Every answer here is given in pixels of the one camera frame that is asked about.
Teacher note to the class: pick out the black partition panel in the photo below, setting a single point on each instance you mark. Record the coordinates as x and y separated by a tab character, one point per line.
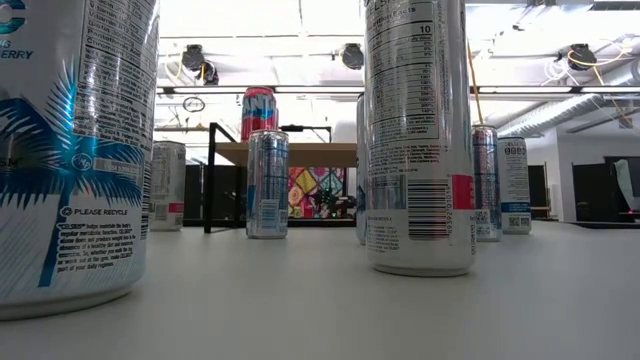
225	195

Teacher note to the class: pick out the colourful patterned panel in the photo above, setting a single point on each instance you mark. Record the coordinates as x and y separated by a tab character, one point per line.
305	182

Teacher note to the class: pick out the black background robot arm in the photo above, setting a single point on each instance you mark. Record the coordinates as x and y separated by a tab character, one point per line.
345	204

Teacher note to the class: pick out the long ceiling light rail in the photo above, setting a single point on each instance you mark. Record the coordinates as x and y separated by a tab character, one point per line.
220	90

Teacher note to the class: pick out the white plastic bag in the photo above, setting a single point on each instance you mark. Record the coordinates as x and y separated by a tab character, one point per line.
627	180

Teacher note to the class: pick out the white Celsius can blue print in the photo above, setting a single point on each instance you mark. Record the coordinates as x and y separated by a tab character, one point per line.
360	210

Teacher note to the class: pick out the white Celsius can blue band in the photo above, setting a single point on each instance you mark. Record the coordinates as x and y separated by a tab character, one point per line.
517	185

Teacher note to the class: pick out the silver ventilation duct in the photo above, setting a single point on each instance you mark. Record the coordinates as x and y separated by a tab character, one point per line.
545	117

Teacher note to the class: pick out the dark doorway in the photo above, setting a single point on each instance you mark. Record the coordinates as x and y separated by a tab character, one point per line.
537	190
592	192

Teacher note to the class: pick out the silver blue Red Bull can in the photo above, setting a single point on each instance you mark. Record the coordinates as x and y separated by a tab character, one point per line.
489	190
267	190

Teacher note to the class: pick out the wood shelf black metal frame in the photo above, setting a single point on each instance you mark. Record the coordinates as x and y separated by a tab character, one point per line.
310	154

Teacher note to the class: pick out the white Celsius can blue palm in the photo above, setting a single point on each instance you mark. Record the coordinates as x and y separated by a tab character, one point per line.
75	175

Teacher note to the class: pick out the white Celsius can red patch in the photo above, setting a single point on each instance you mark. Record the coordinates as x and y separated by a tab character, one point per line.
170	185
420	150

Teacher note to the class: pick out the round black-rimmed hanging disc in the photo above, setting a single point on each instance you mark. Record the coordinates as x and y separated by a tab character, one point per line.
194	104

